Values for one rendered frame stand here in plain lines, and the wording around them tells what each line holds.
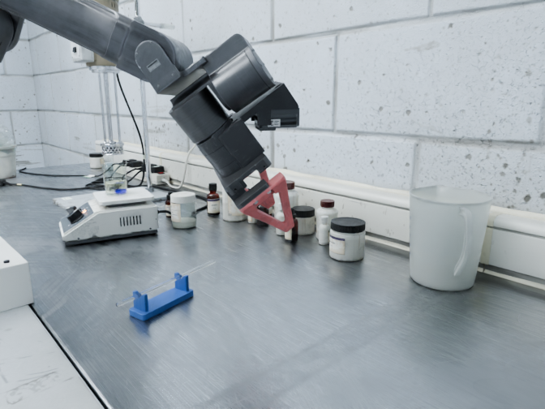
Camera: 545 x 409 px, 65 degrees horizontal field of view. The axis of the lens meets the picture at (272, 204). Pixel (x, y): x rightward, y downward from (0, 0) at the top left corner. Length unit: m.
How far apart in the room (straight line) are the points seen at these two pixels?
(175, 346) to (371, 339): 0.25
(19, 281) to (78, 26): 0.38
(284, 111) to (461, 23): 0.45
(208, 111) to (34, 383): 0.36
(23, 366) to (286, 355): 0.31
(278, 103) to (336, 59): 0.53
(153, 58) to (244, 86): 0.11
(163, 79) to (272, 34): 0.73
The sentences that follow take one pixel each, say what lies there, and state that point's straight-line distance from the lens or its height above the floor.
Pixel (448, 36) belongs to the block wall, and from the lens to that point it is 0.91.
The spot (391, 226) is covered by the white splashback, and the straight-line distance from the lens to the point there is 0.94.
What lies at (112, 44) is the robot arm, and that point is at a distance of 0.56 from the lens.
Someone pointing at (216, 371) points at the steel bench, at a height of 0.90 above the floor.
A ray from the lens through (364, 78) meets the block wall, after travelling 1.01.
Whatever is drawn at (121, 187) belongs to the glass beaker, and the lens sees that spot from 1.04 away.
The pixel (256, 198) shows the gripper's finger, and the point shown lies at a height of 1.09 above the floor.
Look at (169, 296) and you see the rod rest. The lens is 0.69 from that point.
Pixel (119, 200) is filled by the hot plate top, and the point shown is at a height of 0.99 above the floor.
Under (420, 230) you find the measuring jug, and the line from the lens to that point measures 0.74.
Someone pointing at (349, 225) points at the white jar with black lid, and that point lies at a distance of 0.82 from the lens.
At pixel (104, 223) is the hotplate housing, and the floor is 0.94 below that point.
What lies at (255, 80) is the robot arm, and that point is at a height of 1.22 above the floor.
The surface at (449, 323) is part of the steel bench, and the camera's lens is 0.67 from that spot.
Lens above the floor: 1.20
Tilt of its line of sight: 14 degrees down
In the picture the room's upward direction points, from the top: straight up
